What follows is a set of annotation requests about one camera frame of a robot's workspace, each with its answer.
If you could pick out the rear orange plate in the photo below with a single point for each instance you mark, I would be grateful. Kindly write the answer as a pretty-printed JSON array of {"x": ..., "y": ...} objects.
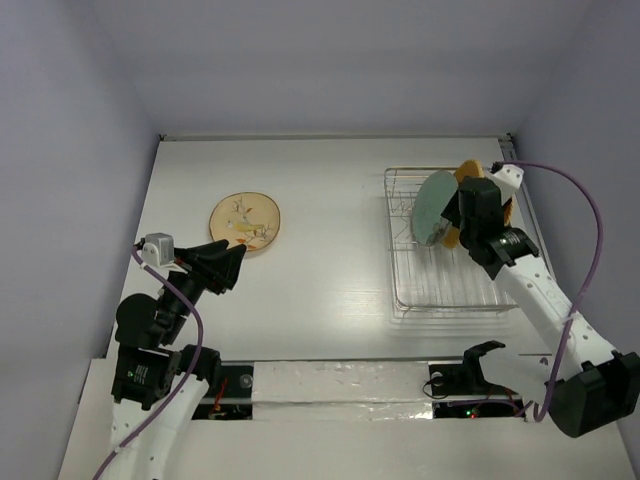
[{"x": 508, "y": 208}]

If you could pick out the white foam block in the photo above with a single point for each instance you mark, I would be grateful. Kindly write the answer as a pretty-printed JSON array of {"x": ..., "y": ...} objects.
[{"x": 340, "y": 391}]

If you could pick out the wire dish rack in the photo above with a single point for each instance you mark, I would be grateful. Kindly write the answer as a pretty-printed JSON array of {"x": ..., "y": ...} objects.
[{"x": 431, "y": 278}]

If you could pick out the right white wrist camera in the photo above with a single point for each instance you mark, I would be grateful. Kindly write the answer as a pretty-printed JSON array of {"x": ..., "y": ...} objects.
[{"x": 508, "y": 178}]

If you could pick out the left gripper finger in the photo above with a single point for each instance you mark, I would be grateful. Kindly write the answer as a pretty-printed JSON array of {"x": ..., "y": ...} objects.
[
  {"x": 200, "y": 254},
  {"x": 226, "y": 268}
]

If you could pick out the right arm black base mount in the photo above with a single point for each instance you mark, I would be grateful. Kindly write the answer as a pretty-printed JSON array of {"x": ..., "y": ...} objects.
[{"x": 464, "y": 378}]

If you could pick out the beige bird pattern plate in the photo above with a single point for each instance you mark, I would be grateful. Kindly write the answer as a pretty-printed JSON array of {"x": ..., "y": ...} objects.
[{"x": 251, "y": 219}]

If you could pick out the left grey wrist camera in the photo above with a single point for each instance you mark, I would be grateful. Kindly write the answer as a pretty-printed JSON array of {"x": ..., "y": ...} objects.
[{"x": 157, "y": 251}]

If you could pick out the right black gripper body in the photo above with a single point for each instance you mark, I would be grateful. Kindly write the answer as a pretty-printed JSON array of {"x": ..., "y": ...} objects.
[{"x": 470, "y": 215}]

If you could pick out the green flower plate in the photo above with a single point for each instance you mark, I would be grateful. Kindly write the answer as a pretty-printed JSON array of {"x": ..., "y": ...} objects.
[{"x": 427, "y": 223}]

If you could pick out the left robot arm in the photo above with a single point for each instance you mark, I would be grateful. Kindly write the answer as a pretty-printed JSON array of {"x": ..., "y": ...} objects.
[{"x": 163, "y": 369}]

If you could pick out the front yellow plate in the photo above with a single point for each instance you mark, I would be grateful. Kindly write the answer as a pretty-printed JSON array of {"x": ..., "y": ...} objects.
[{"x": 470, "y": 168}]

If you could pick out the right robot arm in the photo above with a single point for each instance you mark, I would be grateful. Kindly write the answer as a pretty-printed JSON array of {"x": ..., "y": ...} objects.
[{"x": 589, "y": 383}]

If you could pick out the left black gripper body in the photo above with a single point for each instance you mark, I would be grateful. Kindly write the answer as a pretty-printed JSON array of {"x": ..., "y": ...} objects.
[{"x": 192, "y": 282}]

